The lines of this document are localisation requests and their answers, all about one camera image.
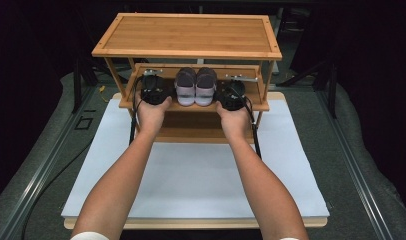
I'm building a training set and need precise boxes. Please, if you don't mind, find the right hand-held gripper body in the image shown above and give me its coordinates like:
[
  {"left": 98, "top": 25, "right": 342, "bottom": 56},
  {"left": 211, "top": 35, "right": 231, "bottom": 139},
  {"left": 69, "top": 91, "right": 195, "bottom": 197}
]
[{"left": 220, "top": 73, "right": 259, "bottom": 112}]

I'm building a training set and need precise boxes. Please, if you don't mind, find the black metal stand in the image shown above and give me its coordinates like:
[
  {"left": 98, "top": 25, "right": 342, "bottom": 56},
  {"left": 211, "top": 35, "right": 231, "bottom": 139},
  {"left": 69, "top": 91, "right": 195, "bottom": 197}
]
[
  {"left": 71, "top": 54, "right": 99, "bottom": 115},
  {"left": 280, "top": 54, "right": 339, "bottom": 118}
]

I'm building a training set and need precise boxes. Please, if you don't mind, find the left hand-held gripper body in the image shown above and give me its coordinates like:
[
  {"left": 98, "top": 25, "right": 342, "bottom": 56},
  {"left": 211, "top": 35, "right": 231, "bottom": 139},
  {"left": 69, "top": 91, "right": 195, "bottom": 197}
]
[{"left": 140, "top": 68, "right": 170, "bottom": 106}]

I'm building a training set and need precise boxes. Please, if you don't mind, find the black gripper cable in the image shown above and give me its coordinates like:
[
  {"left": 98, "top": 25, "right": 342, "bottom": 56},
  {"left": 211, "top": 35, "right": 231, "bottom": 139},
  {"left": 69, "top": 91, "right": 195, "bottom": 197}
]
[
  {"left": 239, "top": 87, "right": 263, "bottom": 160},
  {"left": 128, "top": 75, "right": 145, "bottom": 146}
]

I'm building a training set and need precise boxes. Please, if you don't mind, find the white table mat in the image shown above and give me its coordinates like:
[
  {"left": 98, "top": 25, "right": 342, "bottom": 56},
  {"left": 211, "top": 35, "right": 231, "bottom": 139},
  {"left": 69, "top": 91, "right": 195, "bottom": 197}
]
[{"left": 61, "top": 97, "right": 331, "bottom": 220}]

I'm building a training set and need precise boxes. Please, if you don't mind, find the person's white left sleeve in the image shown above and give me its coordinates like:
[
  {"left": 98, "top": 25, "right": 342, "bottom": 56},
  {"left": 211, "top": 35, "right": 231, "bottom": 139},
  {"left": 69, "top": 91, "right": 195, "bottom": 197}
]
[{"left": 70, "top": 231, "right": 110, "bottom": 240}]

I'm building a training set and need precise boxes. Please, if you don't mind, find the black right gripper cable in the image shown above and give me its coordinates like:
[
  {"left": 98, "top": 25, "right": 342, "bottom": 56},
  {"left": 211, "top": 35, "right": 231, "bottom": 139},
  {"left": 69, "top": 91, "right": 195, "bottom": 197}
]
[{"left": 239, "top": 87, "right": 263, "bottom": 160}]

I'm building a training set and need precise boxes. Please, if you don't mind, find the small yellow tag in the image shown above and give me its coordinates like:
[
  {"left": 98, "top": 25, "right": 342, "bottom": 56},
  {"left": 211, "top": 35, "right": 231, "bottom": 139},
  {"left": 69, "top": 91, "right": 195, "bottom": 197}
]
[{"left": 98, "top": 85, "right": 110, "bottom": 104}]

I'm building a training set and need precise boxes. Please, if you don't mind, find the purple child sandal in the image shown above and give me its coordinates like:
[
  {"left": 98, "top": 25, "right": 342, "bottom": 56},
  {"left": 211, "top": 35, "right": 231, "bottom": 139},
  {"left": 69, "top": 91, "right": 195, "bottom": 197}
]
[
  {"left": 174, "top": 67, "right": 198, "bottom": 107},
  {"left": 194, "top": 67, "right": 218, "bottom": 107}
]

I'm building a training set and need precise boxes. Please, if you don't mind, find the long black cable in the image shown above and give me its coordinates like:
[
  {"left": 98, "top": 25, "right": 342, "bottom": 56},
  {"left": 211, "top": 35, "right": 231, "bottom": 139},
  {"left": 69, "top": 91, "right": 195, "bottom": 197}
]
[{"left": 20, "top": 142, "right": 93, "bottom": 240}]

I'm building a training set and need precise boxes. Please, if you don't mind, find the three-tier wooden shoe rack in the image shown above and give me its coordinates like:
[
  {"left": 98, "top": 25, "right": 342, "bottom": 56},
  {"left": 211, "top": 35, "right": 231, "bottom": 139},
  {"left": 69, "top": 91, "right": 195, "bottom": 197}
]
[{"left": 91, "top": 12, "right": 283, "bottom": 145}]

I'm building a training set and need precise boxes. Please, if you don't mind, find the aluminium rail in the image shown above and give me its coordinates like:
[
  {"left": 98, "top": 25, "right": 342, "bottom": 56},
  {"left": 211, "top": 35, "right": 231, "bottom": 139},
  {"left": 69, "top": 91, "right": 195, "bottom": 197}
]
[
  {"left": 314, "top": 89, "right": 396, "bottom": 240},
  {"left": 0, "top": 85, "right": 104, "bottom": 240}
]

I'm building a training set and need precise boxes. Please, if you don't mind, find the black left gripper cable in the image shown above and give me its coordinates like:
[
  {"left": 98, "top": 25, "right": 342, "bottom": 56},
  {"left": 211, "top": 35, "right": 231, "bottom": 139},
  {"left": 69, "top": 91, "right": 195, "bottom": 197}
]
[{"left": 128, "top": 75, "right": 145, "bottom": 146}]

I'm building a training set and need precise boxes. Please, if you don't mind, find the person's left hand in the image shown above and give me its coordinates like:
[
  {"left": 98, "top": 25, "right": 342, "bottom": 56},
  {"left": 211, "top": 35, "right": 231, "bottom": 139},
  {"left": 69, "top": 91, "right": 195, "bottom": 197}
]
[{"left": 136, "top": 95, "right": 173, "bottom": 135}]

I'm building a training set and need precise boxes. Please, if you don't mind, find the person's right hand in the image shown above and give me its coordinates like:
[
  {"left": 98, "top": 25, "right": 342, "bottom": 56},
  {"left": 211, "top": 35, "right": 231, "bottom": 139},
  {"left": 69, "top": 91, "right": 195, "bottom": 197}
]
[{"left": 215, "top": 101, "right": 253, "bottom": 141}]

